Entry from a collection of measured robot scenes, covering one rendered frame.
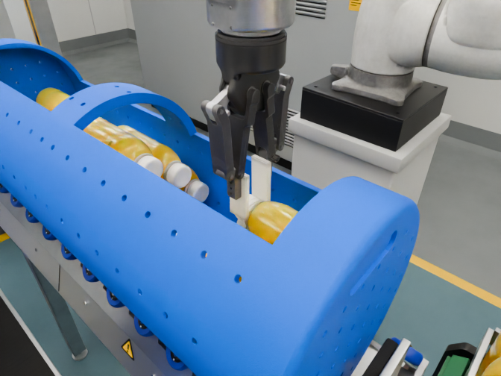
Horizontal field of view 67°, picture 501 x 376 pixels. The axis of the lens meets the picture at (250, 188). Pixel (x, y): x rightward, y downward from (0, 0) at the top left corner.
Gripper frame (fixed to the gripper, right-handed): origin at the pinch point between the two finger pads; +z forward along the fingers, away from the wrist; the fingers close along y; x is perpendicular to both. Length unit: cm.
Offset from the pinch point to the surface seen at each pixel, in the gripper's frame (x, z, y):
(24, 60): -66, -4, 1
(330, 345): 20.1, 1.4, 11.7
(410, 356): 24.9, 16.7, -3.3
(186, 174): -14.6, 4.5, -0.7
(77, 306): -25.7, 29.0, 19.0
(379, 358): 22.9, 9.8, 4.2
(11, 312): -107, 100, 24
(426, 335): 20, 114, -90
